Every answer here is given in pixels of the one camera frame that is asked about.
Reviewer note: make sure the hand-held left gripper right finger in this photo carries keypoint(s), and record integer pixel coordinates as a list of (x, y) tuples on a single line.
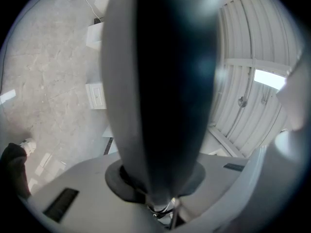
[(195, 178)]

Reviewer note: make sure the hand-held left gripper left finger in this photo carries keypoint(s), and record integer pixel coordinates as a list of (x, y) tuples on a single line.
[(116, 178)]

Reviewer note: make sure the white cabinet with panelled drawer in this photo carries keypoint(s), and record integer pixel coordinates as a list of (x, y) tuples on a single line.
[(96, 96)]

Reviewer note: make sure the hanging metal lamp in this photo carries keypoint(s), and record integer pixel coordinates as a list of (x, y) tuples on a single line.
[(242, 102)]

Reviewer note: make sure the person's white shoe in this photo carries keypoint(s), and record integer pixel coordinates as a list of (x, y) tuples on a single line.
[(29, 145)]

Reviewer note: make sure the skylight window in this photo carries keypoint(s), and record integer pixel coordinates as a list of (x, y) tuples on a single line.
[(268, 78)]

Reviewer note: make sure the white flat panel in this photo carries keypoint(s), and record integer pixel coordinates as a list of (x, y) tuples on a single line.
[(7, 96)]

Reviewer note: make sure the white box cabinet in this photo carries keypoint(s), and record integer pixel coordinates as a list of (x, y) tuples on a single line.
[(103, 1), (94, 35)]

